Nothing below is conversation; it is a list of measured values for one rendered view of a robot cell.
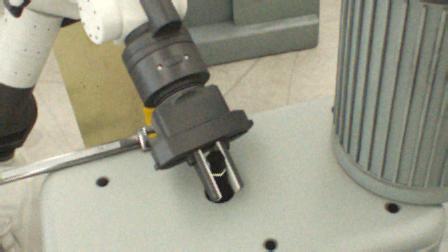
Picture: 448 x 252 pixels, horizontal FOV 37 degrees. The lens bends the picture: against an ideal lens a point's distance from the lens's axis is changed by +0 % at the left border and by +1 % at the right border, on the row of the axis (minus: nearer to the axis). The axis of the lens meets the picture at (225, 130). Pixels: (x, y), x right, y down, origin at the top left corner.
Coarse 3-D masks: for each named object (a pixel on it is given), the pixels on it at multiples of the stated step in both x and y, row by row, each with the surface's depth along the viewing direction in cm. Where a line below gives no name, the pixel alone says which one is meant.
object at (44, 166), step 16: (144, 128) 88; (112, 144) 86; (128, 144) 86; (144, 144) 86; (48, 160) 85; (64, 160) 85; (80, 160) 85; (0, 176) 83; (16, 176) 83; (32, 176) 84
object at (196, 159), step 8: (192, 152) 77; (200, 152) 77; (192, 160) 77; (200, 160) 76; (200, 168) 76; (208, 168) 76; (200, 176) 78; (208, 176) 76; (208, 184) 76; (216, 184) 76; (208, 192) 77; (216, 192) 76; (216, 200) 77
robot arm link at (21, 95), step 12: (0, 84) 109; (0, 96) 110; (12, 96) 111; (24, 96) 112; (0, 108) 112; (12, 108) 112; (24, 108) 115; (0, 120) 113; (12, 120) 115; (24, 120) 118; (0, 132) 114; (12, 132) 118
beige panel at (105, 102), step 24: (72, 24) 261; (72, 48) 268; (96, 48) 271; (120, 48) 274; (72, 72) 276; (96, 72) 280; (120, 72) 283; (72, 96) 285; (96, 96) 288; (120, 96) 292; (96, 120) 298; (120, 120) 302; (144, 120) 305; (96, 144) 308
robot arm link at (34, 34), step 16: (16, 0) 97; (16, 16) 103; (32, 16) 103; (48, 16) 104; (0, 32) 106; (16, 32) 104; (32, 32) 104; (48, 32) 106; (0, 48) 106; (16, 48) 106; (32, 48) 106; (48, 48) 108; (0, 64) 107; (16, 64) 107; (32, 64) 108; (0, 80) 109; (16, 80) 109; (32, 80) 111
